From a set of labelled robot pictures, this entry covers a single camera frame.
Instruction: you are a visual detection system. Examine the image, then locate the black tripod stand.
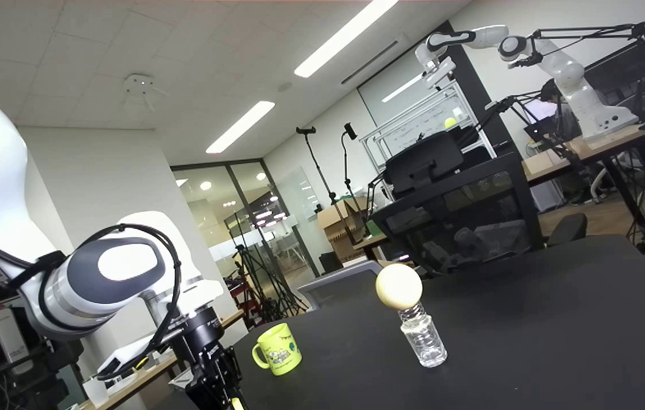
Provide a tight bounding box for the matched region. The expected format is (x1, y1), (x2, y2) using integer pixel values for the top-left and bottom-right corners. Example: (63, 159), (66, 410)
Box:
(293, 123), (339, 210)

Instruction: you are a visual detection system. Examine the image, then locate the cream yellow ball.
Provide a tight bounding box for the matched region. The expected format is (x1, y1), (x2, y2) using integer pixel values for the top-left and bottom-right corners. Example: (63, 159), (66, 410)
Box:
(374, 261), (425, 312)

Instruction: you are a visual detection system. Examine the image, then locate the clear plastic bottle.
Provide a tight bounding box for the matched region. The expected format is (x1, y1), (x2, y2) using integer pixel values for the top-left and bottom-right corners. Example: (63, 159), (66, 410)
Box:
(397, 301), (450, 370)

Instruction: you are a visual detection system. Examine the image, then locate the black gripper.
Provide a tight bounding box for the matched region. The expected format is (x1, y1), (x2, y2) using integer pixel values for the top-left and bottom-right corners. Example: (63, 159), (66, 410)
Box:
(182, 349), (247, 410)

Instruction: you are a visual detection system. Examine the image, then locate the green mug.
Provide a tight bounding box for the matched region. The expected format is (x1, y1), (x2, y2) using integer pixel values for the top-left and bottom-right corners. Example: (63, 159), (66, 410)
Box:
(251, 320), (306, 377)

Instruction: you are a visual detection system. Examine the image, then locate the grey laptop lid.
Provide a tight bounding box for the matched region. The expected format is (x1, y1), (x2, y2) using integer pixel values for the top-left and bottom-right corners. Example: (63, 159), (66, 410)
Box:
(296, 257), (383, 312)

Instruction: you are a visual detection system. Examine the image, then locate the black office chair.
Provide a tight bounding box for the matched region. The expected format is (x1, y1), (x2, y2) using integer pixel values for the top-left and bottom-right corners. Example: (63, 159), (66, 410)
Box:
(546, 210), (590, 251)
(367, 147), (545, 278)

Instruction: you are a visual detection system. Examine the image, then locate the long ceiling light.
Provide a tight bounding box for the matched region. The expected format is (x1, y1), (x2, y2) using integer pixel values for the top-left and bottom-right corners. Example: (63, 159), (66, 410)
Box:
(292, 0), (401, 81)
(202, 98), (278, 156)

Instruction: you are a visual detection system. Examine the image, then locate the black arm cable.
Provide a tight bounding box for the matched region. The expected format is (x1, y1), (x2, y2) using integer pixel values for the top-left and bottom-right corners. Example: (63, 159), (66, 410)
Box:
(0, 220), (186, 382)

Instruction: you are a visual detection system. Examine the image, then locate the wooden workbench top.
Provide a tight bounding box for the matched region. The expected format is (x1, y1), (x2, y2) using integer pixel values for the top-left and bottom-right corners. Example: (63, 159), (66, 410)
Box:
(519, 123), (645, 182)

